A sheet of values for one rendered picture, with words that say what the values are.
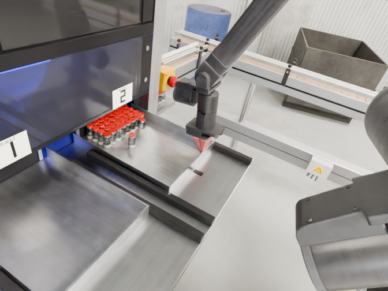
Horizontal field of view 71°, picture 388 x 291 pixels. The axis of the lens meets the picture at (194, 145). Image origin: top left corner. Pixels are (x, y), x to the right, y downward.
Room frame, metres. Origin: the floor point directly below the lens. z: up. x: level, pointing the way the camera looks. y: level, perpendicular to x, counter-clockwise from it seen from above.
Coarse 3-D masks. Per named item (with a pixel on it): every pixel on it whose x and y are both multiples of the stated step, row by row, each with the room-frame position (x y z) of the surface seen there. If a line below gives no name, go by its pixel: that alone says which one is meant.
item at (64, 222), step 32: (64, 160) 0.51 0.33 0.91; (0, 192) 0.40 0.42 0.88; (32, 192) 0.41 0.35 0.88; (64, 192) 0.43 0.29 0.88; (96, 192) 0.45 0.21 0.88; (0, 224) 0.32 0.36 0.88; (32, 224) 0.33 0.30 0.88; (64, 224) 0.35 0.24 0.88; (96, 224) 0.36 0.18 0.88; (128, 224) 0.38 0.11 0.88; (0, 256) 0.25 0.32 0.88; (32, 256) 0.27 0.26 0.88; (64, 256) 0.28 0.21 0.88; (96, 256) 0.29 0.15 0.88; (32, 288) 0.20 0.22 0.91; (64, 288) 0.22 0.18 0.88
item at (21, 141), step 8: (16, 136) 0.41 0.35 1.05; (24, 136) 0.43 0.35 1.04; (0, 144) 0.38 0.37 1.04; (8, 144) 0.40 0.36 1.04; (16, 144) 0.41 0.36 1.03; (24, 144) 0.42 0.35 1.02; (0, 152) 0.38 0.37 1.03; (8, 152) 0.39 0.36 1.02; (16, 152) 0.40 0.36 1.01; (24, 152) 0.42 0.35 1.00; (0, 160) 0.37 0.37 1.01; (8, 160) 0.39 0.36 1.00; (16, 160) 0.40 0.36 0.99; (0, 168) 0.37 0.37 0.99
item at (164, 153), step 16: (144, 112) 0.83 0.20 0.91; (160, 128) 0.79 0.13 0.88; (176, 128) 0.78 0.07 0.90; (80, 144) 0.61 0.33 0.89; (96, 144) 0.63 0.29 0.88; (144, 144) 0.68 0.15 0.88; (160, 144) 0.69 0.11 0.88; (176, 144) 0.71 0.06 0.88; (192, 144) 0.73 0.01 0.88; (208, 144) 0.73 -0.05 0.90; (112, 160) 0.56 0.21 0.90; (128, 160) 0.59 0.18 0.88; (144, 160) 0.61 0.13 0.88; (160, 160) 0.62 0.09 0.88; (176, 160) 0.63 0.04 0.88; (192, 160) 0.65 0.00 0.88; (144, 176) 0.52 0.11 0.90; (160, 176) 0.55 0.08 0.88; (176, 176) 0.57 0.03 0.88
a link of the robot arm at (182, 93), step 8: (200, 72) 0.66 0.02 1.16; (184, 80) 0.71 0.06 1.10; (192, 80) 0.71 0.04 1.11; (200, 80) 0.64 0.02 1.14; (208, 80) 0.64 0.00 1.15; (176, 88) 0.70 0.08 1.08; (184, 88) 0.70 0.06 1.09; (192, 88) 0.69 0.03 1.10; (200, 88) 0.65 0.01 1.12; (208, 88) 0.64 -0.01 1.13; (176, 96) 0.69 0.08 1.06; (184, 96) 0.68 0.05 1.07; (192, 104) 0.69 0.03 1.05
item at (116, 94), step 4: (128, 84) 0.73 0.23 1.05; (120, 88) 0.70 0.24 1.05; (124, 88) 0.71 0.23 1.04; (128, 88) 0.73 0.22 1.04; (116, 92) 0.68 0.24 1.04; (120, 92) 0.70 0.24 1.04; (128, 92) 0.73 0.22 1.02; (116, 96) 0.68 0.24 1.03; (120, 96) 0.70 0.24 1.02; (124, 96) 0.71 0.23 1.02; (128, 96) 0.73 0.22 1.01; (116, 100) 0.68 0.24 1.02; (120, 100) 0.70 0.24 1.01; (128, 100) 0.73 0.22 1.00; (116, 104) 0.68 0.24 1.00; (120, 104) 0.70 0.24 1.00; (124, 104) 0.72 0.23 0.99; (116, 108) 0.68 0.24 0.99
